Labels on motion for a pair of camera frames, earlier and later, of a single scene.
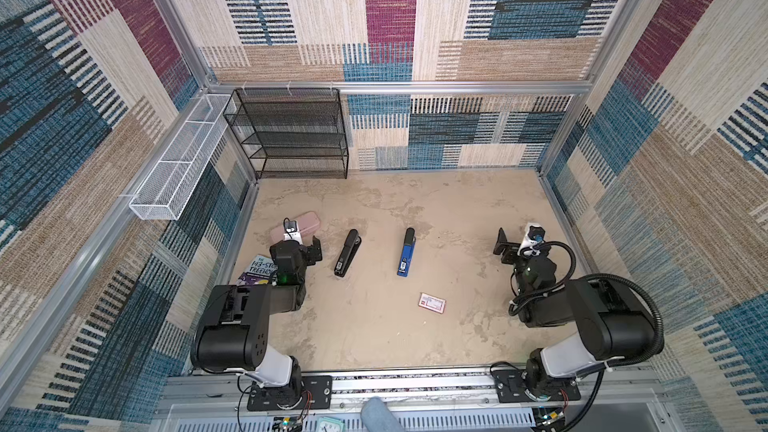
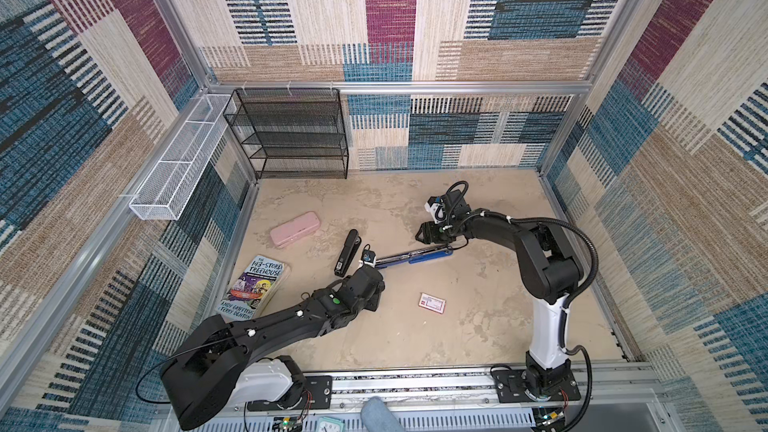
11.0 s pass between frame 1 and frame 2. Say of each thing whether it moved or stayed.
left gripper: moved
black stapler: stayed
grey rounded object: stayed
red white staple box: stayed
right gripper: moved
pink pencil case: stayed
